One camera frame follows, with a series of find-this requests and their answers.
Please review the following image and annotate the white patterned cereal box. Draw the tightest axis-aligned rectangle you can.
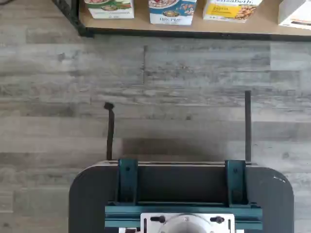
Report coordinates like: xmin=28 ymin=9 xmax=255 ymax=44
xmin=278 ymin=0 xmax=311 ymax=30

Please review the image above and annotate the yellow white granola box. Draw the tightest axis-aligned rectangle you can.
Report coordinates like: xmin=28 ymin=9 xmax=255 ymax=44
xmin=203 ymin=0 xmax=263 ymax=24

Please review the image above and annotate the teal metal mounting frame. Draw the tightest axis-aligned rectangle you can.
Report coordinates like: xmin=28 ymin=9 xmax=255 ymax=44
xmin=104 ymin=158 xmax=263 ymax=232

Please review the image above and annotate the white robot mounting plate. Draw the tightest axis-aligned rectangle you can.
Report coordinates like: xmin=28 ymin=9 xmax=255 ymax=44
xmin=140 ymin=212 xmax=236 ymax=233

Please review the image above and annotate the black metal shelf rack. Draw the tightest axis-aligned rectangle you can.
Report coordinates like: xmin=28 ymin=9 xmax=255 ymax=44
xmin=52 ymin=0 xmax=311 ymax=41

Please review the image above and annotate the green apple cinnamon oatmeal box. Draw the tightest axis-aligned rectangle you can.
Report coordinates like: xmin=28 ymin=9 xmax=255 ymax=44
xmin=84 ymin=0 xmax=135 ymax=19

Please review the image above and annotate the straight black metal bar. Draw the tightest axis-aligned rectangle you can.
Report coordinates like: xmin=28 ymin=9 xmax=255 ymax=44
xmin=244 ymin=90 xmax=252 ymax=165

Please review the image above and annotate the blue white flax oatmeal box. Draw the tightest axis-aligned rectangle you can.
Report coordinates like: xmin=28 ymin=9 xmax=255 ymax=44
xmin=148 ymin=0 xmax=197 ymax=25

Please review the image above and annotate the grey robot cart platform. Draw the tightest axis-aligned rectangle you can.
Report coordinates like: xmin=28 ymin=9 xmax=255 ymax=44
xmin=69 ymin=160 xmax=294 ymax=233

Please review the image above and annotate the black bar with bent tip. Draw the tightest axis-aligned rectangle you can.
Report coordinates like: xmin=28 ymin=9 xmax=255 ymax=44
xmin=104 ymin=101 xmax=116 ymax=161

